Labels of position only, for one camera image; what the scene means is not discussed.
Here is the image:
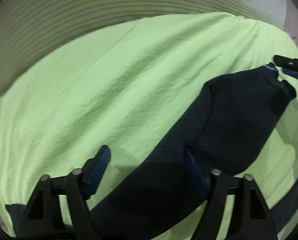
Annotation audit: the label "light green bed sheet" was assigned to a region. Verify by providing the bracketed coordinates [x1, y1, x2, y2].
[0, 11, 298, 240]

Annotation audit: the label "striped white headboard cushion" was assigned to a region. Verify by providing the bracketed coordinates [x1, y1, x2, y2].
[0, 0, 287, 96]

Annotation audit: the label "dark navy fleece pants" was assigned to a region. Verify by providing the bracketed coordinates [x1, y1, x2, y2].
[6, 64, 298, 239]

